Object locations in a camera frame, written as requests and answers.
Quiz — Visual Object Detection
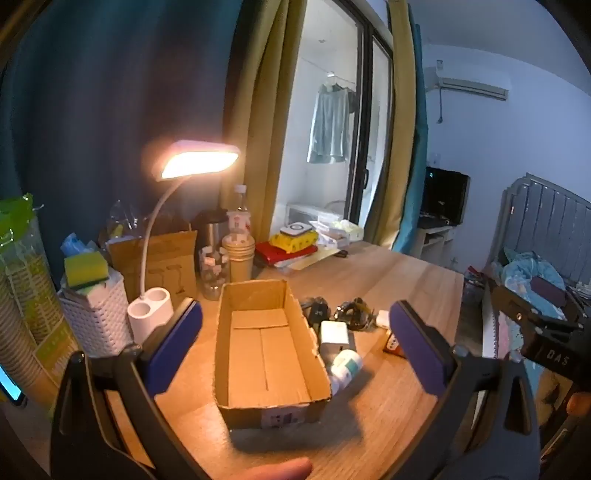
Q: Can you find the yellow green sponge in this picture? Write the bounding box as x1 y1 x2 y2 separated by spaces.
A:
63 251 112 292

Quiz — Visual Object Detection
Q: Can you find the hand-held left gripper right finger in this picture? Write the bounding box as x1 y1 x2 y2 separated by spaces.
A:
389 300 541 480

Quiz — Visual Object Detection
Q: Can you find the teal curtain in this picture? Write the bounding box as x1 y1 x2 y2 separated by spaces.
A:
0 0 252 296
392 14 432 254

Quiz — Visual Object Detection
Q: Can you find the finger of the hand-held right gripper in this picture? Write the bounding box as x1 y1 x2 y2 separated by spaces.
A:
491 281 581 336

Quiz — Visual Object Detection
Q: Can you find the cardboard box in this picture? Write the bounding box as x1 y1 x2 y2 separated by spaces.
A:
213 279 333 431

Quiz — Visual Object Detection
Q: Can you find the black sliding door frame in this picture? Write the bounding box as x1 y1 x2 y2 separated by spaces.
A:
348 9 394 224

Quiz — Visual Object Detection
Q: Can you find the smartphone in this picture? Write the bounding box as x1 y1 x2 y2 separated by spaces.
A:
0 364 27 408

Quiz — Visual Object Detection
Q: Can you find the black television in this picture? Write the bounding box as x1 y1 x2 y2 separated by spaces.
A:
421 167 471 227

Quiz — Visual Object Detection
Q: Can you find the clear water bottle red label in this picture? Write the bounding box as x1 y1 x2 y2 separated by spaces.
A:
227 184 250 237

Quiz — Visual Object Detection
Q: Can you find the white air conditioner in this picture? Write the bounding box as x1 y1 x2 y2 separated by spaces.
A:
433 64 512 103

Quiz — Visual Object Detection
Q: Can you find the white bottle teal label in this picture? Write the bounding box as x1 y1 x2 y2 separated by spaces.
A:
328 349 365 394

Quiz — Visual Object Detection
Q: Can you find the black car key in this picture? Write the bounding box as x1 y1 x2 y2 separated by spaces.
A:
301 297 329 325

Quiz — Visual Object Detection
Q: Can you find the white desk lamp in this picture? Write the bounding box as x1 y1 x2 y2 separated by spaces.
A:
127 140 242 343

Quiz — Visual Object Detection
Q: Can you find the grey bed headboard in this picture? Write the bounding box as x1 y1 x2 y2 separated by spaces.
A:
488 172 591 296

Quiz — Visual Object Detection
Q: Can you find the black strap wristwatch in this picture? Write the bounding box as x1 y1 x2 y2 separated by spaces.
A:
333 298 368 329

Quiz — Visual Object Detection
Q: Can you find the red and gold small container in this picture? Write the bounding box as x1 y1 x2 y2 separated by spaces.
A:
382 329 408 359

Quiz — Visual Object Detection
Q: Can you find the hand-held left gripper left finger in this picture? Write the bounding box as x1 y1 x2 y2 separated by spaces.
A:
50 298 213 480

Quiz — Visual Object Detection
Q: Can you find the hanging grey green shirt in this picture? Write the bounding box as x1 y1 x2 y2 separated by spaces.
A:
307 79 357 165

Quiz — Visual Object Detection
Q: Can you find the white charger cube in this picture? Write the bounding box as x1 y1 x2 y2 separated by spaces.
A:
320 320 351 354

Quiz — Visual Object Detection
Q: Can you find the clear plastic folder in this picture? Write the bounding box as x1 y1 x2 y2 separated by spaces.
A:
272 247 342 274

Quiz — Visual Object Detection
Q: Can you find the yellow wipes pack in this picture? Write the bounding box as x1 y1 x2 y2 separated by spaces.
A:
269 230 320 253

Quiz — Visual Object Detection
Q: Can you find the clear glass jar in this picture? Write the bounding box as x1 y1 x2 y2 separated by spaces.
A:
199 246 230 302

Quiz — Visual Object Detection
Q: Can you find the white television stand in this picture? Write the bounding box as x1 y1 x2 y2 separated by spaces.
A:
410 216 457 265

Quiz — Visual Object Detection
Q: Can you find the blue printed blanket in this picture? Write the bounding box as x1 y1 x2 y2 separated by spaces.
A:
490 248 570 321

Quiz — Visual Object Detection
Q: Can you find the clear plastic bag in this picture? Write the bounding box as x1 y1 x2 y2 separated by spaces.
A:
98 200 140 241

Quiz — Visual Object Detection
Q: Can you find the person's right hand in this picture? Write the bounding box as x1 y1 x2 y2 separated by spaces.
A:
567 392 591 418

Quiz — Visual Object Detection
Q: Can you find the blue plastic bag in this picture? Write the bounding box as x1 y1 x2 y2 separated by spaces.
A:
59 233 89 257

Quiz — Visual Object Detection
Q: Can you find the brown cardboard carton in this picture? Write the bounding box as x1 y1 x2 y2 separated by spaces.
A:
106 229 199 302

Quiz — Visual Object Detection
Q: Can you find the stack of beige paper cups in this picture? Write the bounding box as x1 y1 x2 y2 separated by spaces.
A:
222 233 256 282

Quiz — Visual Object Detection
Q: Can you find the steel tumbler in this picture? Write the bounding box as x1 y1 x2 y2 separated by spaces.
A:
196 209 230 251

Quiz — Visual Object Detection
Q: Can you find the white woven basket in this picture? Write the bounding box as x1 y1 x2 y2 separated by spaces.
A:
58 268 133 359

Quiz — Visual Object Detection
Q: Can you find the yellow curtain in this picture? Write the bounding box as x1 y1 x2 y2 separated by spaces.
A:
369 0 420 250
221 0 308 241

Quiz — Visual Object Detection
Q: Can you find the pale yellow bag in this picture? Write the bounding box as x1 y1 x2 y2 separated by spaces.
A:
333 219 366 243

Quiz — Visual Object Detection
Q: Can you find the person's left hand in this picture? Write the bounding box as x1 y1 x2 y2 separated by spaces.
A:
225 457 315 480

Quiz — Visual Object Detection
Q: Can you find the red book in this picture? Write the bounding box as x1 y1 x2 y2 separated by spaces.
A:
254 242 319 268

